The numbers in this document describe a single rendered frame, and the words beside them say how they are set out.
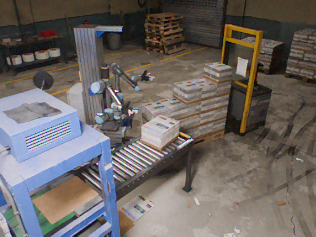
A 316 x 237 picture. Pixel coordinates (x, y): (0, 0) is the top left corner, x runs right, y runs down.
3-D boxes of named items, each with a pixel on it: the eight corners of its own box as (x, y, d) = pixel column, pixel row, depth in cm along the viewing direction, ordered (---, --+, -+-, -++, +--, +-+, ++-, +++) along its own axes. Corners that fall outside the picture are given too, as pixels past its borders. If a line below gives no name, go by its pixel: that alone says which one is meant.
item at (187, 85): (173, 83, 413) (173, 83, 413) (187, 80, 427) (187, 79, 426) (187, 91, 386) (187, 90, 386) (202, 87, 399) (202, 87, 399)
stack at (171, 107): (142, 149, 441) (141, 103, 401) (198, 131, 492) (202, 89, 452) (153, 161, 412) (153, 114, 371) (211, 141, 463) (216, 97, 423)
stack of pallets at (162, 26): (164, 44, 1119) (165, 12, 1056) (182, 47, 1068) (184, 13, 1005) (143, 50, 1027) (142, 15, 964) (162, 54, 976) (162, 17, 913)
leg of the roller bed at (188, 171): (186, 186, 362) (189, 145, 329) (190, 188, 358) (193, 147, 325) (184, 189, 358) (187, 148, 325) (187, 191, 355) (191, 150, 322)
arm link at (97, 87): (110, 121, 334) (105, 81, 308) (101, 126, 323) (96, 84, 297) (103, 118, 340) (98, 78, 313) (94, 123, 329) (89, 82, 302)
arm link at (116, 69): (117, 65, 353) (142, 87, 380) (116, 63, 362) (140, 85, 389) (112, 71, 354) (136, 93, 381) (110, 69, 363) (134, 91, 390)
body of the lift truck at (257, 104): (220, 119, 534) (224, 82, 495) (239, 113, 558) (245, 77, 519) (245, 134, 481) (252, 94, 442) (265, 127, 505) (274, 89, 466)
